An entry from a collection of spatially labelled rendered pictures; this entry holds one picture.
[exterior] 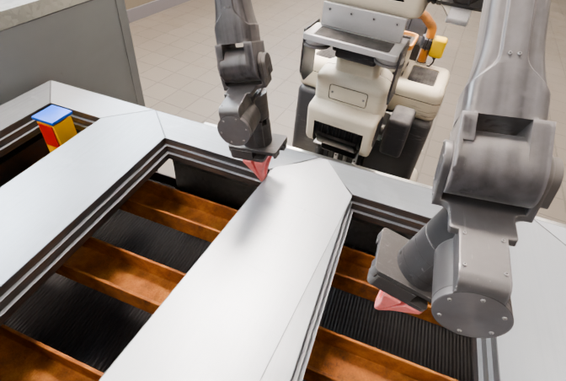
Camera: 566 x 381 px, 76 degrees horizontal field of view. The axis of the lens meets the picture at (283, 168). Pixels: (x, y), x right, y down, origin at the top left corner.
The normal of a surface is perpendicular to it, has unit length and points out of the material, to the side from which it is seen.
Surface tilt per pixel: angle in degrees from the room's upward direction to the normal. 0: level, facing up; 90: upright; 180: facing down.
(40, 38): 90
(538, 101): 41
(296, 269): 0
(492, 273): 9
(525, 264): 0
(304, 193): 0
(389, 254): 14
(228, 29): 73
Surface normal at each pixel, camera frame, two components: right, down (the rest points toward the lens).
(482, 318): -0.35, 0.58
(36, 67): 0.94, 0.28
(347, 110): 0.01, -0.67
